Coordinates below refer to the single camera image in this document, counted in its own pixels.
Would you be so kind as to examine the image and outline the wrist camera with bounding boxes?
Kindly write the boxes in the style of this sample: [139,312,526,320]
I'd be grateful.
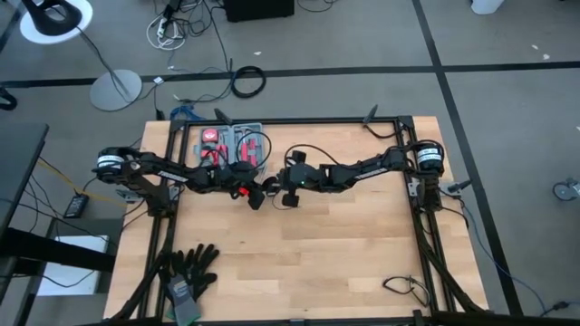
[296,163,323,190]
[233,160,260,178]

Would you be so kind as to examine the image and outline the short black cable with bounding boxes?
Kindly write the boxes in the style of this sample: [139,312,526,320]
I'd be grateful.
[363,122,401,140]

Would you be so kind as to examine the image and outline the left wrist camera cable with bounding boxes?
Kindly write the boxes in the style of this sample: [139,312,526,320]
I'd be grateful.
[235,130,274,172]

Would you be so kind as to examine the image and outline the long blue cable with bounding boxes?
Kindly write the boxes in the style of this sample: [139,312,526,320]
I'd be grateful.
[460,203,550,314]

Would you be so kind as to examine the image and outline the floor lamp with grey base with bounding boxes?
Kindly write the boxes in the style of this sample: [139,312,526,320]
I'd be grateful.
[21,0,144,112]

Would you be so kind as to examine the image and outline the grey caster wheel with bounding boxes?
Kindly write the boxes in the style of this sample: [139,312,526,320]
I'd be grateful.
[552,177,580,203]

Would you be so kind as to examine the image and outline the grey plastic tool case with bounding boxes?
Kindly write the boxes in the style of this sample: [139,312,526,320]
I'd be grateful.
[193,121,266,171]

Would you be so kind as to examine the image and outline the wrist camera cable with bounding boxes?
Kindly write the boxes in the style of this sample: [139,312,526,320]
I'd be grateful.
[284,143,341,168]
[235,130,274,172]

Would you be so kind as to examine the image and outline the bundled blue cable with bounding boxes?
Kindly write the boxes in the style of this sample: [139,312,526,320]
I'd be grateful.
[169,104,197,122]

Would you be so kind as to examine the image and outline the black work glove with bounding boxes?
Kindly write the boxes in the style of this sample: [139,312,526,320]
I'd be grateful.
[159,243,221,301]

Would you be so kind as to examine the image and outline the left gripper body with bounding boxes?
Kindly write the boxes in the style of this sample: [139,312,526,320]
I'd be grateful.
[211,167,267,211]

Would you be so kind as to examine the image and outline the black clamp lever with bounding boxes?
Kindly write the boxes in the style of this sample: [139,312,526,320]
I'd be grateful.
[213,107,235,127]
[362,103,380,125]

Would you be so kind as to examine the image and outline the black aluminium table frame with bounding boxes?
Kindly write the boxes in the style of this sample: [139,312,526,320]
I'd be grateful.
[106,114,493,326]

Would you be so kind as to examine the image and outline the white bin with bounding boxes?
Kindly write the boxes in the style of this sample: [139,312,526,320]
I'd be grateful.
[470,0,506,15]

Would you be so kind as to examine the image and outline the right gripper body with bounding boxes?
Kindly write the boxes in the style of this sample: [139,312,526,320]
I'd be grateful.
[276,150,325,208]

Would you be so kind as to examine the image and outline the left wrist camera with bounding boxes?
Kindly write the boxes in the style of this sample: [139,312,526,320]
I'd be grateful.
[233,160,260,178]

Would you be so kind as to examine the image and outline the black plug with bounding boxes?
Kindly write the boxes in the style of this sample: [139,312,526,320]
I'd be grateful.
[538,300,571,318]

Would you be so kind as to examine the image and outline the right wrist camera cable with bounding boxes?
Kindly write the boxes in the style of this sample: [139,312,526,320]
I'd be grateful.
[284,143,341,168]

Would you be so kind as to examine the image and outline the small black cable loop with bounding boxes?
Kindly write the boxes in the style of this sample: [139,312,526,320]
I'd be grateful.
[382,274,431,309]

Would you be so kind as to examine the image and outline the white box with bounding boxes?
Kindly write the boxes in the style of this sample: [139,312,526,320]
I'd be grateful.
[36,234,111,297]

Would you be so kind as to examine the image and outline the white round disc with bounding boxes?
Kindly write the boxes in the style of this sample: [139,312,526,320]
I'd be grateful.
[19,0,95,45]

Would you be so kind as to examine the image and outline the grey cuffed work glove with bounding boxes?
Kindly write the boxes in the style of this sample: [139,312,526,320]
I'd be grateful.
[163,273,203,326]

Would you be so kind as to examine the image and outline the black box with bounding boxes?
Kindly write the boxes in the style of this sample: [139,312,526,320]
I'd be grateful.
[223,0,296,24]

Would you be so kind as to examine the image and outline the yellow cable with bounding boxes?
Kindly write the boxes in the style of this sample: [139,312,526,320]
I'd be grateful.
[37,157,128,206]

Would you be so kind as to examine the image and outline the red-handled pliers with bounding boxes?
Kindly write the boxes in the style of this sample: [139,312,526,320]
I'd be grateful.
[200,143,230,168]

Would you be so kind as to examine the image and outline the hammer with red handle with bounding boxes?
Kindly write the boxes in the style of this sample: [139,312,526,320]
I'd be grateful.
[234,126,256,164]

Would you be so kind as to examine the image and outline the black power adapter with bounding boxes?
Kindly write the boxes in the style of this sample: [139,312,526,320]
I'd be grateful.
[63,194,91,220]

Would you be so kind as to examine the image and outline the coiled black cable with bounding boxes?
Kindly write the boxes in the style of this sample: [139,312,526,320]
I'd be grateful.
[230,64,268,100]

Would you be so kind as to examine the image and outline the white power strip with cables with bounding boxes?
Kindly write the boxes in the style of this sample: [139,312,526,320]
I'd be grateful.
[145,12,188,52]

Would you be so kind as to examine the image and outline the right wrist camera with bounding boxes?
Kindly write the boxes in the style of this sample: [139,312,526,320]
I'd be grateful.
[296,163,323,190]

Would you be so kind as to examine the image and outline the black desk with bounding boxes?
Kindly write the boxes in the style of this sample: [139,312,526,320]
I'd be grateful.
[0,120,117,291]

